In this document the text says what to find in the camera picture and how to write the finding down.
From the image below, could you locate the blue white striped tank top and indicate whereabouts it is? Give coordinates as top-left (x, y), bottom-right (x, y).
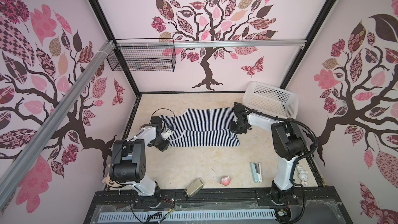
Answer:
top-left (160, 107), bottom-right (240, 147)

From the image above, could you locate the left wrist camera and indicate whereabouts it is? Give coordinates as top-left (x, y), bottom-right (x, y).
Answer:
top-left (161, 126), bottom-right (174, 140)

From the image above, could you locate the aluminium frame bar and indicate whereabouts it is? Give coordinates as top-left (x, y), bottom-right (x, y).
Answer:
top-left (1, 40), bottom-right (115, 207)
top-left (116, 39), bottom-right (307, 48)

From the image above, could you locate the small white rabbit figurine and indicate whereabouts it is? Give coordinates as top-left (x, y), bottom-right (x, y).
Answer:
top-left (296, 166), bottom-right (308, 186)

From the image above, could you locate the white plastic laundry basket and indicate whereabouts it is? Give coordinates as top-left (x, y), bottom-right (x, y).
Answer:
top-left (243, 82), bottom-right (299, 119)

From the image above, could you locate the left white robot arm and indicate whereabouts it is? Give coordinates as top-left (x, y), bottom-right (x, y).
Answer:
top-left (103, 116), bottom-right (173, 208)

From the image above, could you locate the rear aluminium frame bar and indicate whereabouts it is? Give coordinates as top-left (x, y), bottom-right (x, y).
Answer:
top-left (116, 39), bottom-right (307, 48)

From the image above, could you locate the pink denture toy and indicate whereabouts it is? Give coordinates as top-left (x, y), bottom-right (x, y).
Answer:
top-left (220, 176), bottom-right (231, 186)

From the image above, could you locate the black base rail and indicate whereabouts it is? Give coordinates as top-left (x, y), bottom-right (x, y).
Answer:
top-left (91, 186), bottom-right (341, 207)

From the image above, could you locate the left aluminium frame bar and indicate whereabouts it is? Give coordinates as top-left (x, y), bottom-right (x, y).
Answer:
top-left (1, 40), bottom-right (115, 207)

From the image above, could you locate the tan rectangular box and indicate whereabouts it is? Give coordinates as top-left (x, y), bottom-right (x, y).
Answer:
top-left (184, 178), bottom-right (204, 198)

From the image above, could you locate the white slotted cable duct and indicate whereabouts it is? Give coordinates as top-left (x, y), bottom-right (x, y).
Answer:
top-left (97, 209), bottom-right (276, 224)

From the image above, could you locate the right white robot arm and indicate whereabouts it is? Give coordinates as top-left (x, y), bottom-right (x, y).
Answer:
top-left (230, 102), bottom-right (318, 205)

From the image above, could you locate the black wire mesh basket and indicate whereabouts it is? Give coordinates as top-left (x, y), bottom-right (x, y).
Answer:
top-left (107, 37), bottom-right (177, 72)

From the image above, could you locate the plush doll head toy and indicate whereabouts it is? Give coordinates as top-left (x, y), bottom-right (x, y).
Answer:
top-left (102, 175), bottom-right (121, 188)

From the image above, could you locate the grey white stapler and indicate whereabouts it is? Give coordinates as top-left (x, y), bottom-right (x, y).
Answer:
top-left (250, 162), bottom-right (262, 183)

